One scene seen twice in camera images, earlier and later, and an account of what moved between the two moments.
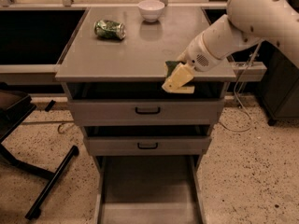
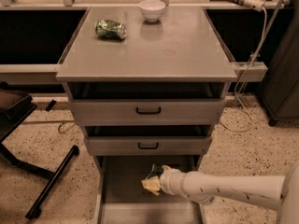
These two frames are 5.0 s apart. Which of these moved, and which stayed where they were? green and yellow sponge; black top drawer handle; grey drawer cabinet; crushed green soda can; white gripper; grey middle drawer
Moved: white gripper; green and yellow sponge
Stayed: crushed green soda can; black top drawer handle; grey drawer cabinet; grey middle drawer
